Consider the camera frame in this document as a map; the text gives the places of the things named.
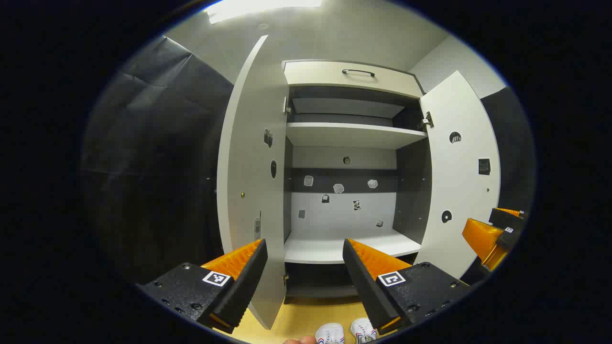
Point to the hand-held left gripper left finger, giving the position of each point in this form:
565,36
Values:
241,291

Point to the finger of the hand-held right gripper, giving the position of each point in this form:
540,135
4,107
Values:
483,236
502,218

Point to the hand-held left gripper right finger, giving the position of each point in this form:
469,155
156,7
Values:
368,286

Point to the white striped shoe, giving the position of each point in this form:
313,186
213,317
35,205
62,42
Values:
330,333
363,329

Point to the white cabinet door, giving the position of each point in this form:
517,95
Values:
248,157
459,181

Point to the white grey shoe cabinet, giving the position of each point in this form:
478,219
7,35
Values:
413,191

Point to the white cabinet shelf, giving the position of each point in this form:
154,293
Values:
325,248
349,134

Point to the beige cabinet drawer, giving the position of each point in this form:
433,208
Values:
325,76

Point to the ceiling light panel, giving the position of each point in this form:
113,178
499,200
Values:
258,7

